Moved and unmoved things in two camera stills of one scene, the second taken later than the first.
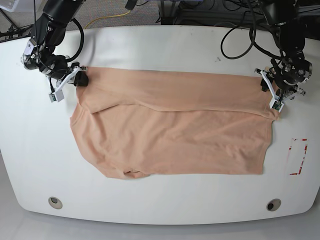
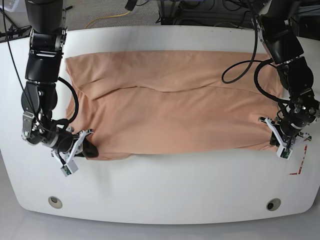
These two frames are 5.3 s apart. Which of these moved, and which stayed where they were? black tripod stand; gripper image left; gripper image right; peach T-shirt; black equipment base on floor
Moved: gripper image left; gripper image right; peach T-shirt
Stayed: black equipment base on floor; black tripod stand
